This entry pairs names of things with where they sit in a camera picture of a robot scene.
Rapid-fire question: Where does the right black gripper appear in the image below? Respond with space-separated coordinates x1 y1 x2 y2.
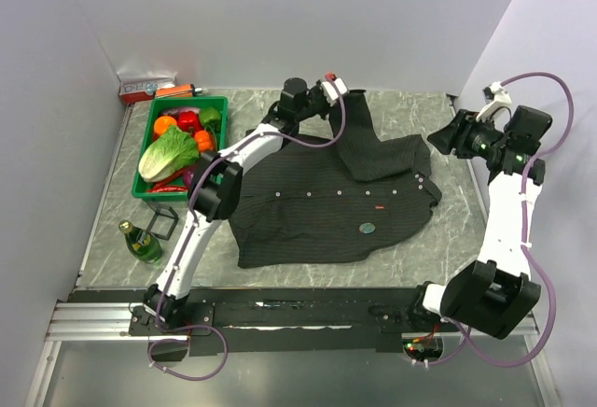
425 109 507 160

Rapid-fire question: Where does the black pinstriped shirt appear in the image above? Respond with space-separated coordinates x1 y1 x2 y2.
229 90 442 269

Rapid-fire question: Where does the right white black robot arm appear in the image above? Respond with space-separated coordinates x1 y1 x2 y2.
407 103 552 339

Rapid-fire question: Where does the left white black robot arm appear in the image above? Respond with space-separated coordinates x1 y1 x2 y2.
143 74 348 334

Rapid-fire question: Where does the green bell pepper toy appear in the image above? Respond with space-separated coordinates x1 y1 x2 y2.
199 106 222 131

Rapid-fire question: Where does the small orange pumpkin toy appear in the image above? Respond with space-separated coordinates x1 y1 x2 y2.
194 130 216 153

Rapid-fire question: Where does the red bell pepper toy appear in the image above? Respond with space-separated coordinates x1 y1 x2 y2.
177 111 201 135

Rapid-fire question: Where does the orange glue tube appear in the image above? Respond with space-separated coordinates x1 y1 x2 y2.
154 84 203 99

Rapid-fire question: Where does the purple onion toy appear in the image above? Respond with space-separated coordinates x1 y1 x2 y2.
182 166 197 190

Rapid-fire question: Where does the napa cabbage toy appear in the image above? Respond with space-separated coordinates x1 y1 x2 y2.
138 125 199 182

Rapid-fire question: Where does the orange fruit toy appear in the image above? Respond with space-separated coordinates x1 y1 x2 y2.
153 116 177 136

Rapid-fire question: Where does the red chili pepper toy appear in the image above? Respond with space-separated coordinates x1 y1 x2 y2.
146 168 187 193

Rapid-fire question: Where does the red white cardboard box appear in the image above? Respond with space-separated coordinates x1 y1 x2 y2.
118 77 176 105

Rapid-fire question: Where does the green plastic basket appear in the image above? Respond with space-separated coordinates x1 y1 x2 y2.
132 95 228 204

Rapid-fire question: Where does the green glass bottle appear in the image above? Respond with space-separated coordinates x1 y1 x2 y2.
118 220 162 263

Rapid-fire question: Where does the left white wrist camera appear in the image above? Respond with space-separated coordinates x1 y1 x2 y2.
321 73 349 105

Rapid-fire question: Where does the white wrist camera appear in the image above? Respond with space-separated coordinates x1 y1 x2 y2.
477 81 512 121
321 73 349 105

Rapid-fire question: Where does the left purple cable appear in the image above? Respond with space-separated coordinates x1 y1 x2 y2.
147 82 348 384

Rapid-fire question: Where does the purple cable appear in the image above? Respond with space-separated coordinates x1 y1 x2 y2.
410 71 575 371
147 82 348 384

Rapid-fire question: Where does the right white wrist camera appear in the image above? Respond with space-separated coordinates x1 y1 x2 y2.
477 81 512 121

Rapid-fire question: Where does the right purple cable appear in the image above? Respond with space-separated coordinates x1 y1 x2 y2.
410 71 575 371

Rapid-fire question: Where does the black square frame stand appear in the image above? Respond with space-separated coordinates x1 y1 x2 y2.
146 203 179 241

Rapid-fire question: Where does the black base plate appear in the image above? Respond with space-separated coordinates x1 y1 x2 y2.
68 288 458 357

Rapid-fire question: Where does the aluminium rail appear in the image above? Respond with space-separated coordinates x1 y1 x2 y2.
46 302 539 342

